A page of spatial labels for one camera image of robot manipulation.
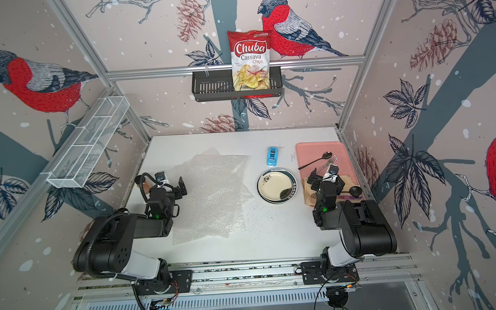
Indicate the black ladle spoon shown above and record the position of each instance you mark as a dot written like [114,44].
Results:
[355,191]

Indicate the clear bubble wrap sheet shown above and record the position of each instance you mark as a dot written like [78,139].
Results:
[216,196]

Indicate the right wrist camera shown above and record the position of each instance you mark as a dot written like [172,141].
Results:
[331,173]

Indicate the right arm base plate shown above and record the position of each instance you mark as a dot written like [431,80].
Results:
[316,272]

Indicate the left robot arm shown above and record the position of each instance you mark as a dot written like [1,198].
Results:
[107,249]

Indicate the Chuba cassava chips bag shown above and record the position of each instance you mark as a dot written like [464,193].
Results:
[250,60]

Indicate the black wire basket shelf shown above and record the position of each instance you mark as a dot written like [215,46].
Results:
[218,86]

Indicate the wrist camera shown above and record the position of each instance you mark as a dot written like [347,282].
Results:
[331,173]
[161,178]

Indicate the shaker jar black lid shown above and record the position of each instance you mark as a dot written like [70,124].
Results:
[143,184]

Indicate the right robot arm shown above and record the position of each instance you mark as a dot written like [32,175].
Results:
[361,226]

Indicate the blue tape dispenser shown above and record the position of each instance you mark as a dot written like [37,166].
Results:
[272,156]

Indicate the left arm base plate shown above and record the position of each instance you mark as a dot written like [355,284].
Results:
[177,281]

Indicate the white mesh wall shelf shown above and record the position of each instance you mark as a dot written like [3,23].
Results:
[83,154]

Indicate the black spoon on tray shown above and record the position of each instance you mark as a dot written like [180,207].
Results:
[325,156]

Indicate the silver fork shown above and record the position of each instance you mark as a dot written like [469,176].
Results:
[329,162]

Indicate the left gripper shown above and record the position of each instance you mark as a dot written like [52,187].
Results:
[182,189]

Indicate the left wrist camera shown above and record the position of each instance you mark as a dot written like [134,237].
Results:
[161,178]

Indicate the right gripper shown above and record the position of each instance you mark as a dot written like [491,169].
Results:
[313,177]

